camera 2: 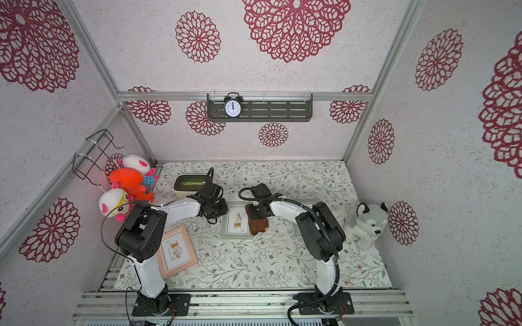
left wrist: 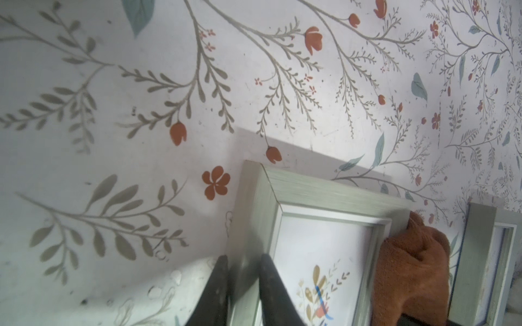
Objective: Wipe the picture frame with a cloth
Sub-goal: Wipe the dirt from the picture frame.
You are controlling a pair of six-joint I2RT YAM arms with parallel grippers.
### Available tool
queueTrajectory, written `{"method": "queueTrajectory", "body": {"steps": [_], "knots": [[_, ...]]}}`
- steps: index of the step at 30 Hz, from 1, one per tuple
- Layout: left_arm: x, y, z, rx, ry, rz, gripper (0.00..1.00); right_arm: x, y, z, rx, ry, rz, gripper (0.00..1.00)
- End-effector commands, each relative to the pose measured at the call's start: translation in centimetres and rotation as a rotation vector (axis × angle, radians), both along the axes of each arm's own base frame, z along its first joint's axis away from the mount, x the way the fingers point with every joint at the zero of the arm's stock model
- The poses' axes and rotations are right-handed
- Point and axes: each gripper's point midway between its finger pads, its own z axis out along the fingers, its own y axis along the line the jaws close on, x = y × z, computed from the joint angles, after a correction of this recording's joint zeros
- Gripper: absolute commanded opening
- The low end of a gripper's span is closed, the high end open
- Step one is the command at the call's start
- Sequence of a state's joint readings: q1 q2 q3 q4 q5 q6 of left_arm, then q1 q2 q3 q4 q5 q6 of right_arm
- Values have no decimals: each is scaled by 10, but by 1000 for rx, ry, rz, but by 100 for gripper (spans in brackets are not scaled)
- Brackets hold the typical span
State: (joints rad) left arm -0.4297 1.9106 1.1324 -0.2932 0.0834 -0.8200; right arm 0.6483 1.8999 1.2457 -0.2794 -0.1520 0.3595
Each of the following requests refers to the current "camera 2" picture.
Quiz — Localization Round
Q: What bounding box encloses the brown cloth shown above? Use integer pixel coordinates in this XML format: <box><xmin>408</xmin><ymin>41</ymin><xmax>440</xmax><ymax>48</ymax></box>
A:
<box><xmin>246</xmin><ymin>204</ymin><xmax>269</xmax><ymax>236</ymax></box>

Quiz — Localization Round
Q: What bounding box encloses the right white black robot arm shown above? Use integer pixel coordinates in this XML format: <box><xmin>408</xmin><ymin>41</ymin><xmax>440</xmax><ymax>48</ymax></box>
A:
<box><xmin>238</xmin><ymin>183</ymin><xmax>346</xmax><ymax>297</ymax></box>

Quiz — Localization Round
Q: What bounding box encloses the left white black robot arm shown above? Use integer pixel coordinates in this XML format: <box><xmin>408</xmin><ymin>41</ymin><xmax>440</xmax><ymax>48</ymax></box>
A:
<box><xmin>115</xmin><ymin>168</ymin><xmax>228</xmax><ymax>301</ymax></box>

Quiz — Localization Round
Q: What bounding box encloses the cream box with green lid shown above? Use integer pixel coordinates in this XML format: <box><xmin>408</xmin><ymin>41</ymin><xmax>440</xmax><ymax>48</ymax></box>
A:
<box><xmin>172</xmin><ymin>174</ymin><xmax>212</xmax><ymax>198</ymax></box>

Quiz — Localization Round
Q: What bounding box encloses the red plush toy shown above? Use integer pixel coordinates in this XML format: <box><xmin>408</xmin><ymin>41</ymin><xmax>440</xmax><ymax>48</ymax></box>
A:
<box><xmin>110</xmin><ymin>168</ymin><xmax>154</xmax><ymax>202</ymax></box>

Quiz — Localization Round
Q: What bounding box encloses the white pink plush top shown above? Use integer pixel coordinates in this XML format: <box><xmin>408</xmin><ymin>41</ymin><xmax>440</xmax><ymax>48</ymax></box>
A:
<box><xmin>118</xmin><ymin>154</ymin><xmax>156</xmax><ymax>177</ymax></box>

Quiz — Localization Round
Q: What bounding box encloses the white plush with yellow glasses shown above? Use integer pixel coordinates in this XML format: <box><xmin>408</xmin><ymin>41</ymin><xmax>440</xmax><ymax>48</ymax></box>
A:
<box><xmin>99</xmin><ymin>188</ymin><xmax>134</xmax><ymax>222</ymax></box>

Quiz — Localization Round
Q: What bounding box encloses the black alarm clock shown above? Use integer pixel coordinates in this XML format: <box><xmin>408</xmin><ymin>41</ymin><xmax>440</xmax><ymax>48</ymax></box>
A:
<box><xmin>224</xmin><ymin>92</ymin><xmax>243</xmax><ymax>118</ymax></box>

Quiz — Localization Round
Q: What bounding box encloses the grey husky plush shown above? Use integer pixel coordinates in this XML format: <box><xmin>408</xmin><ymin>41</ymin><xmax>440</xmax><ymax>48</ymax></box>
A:
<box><xmin>343</xmin><ymin>202</ymin><xmax>389</xmax><ymax>250</ymax></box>

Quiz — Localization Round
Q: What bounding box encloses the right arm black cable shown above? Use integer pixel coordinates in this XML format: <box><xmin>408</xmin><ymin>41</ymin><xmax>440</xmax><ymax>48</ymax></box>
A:
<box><xmin>238</xmin><ymin>187</ymin><xmax>341</xmax><ymax>326</ymax></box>

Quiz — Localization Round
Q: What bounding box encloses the pink picture frame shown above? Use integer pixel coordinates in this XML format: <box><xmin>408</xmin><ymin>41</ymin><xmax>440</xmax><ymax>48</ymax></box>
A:
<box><xmin>158</xmin><ymin>225</ymin><xmax>198</xmax><ymax>280</ymax></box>

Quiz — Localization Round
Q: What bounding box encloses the grey wall shelf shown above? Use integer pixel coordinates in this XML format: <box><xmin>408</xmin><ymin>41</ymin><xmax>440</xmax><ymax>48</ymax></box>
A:
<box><xmin>207</xmin><ymin>94</ymin><xmax>313</xmax><ymax>122</ymax></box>

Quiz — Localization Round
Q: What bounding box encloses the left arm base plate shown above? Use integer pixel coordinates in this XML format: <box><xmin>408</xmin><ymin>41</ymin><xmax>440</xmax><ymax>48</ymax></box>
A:
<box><xmin>131</xmin><ymin>286</ymin><xmax>192</xmax><ymax>316</ymax></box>

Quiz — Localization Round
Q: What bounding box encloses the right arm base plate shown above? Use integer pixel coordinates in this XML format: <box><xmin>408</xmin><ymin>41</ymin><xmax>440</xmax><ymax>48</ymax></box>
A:
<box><xmin>293</xmin><ymin>287</ymin><xmax>355</xmax><ymax>315</ymax></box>

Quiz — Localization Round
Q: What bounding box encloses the black wire basket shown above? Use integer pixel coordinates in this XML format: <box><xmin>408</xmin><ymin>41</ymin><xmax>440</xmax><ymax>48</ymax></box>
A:
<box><xmin>72</xmin><ymin>128</ymin><xmax>125</xmax><ymax>186</ymax></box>

